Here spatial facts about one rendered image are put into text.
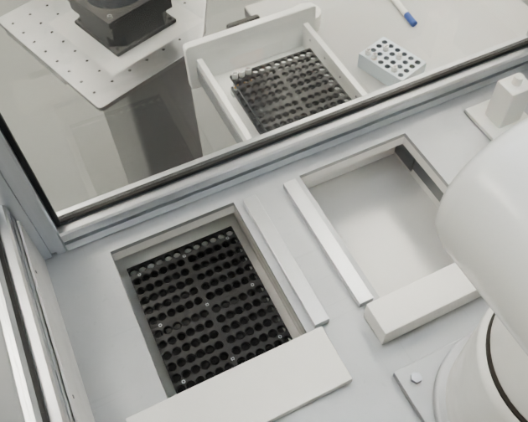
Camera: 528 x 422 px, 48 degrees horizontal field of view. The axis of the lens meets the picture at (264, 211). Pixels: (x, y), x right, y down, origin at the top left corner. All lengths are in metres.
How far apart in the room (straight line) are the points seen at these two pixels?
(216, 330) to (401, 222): 0.39
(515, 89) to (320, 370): 0.54
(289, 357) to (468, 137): 0.49
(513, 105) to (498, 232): 0.77
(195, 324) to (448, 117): 0.55
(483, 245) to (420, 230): 0.78
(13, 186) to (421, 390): 0.57
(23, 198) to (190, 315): 0.28
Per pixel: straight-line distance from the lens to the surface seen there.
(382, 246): 1.03
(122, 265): 1.03
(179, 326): 0.92
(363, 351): 0.82
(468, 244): 0.30
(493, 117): 1.07
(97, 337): 0.86
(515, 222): 0.28
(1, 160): 0.77
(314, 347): 0.80
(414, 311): 0.81
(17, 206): 0.84
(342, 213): 1.06
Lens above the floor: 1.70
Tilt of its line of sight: 55 degrees down
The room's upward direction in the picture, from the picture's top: 3 degrees counter-clockwise
